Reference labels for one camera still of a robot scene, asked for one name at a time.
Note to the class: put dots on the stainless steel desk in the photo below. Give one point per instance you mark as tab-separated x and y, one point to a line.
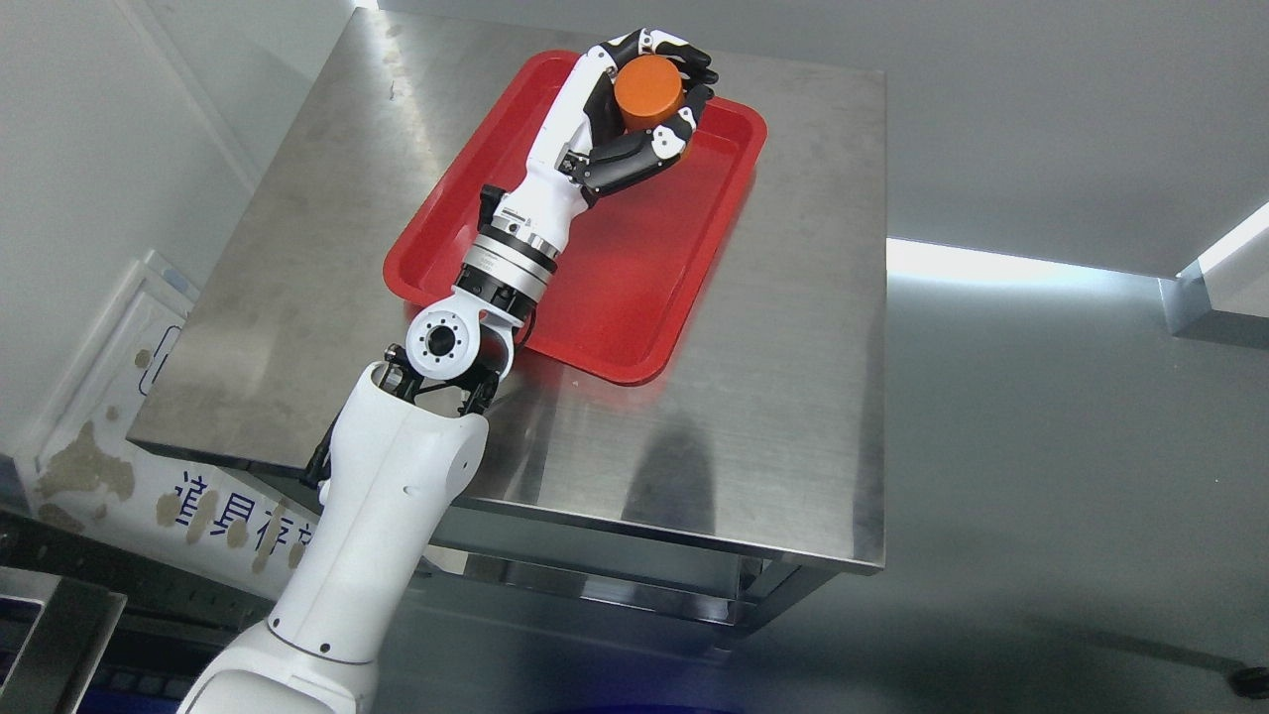
695	425

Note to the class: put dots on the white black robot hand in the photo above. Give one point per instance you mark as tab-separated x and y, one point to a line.
586	150

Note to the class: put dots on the orange cylindrical capacitor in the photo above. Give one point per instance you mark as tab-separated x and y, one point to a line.
648	90

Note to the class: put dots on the red plastic tray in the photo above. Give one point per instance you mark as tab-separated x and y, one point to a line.
634	264

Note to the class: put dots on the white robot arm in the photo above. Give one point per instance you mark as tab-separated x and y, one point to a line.
395	470

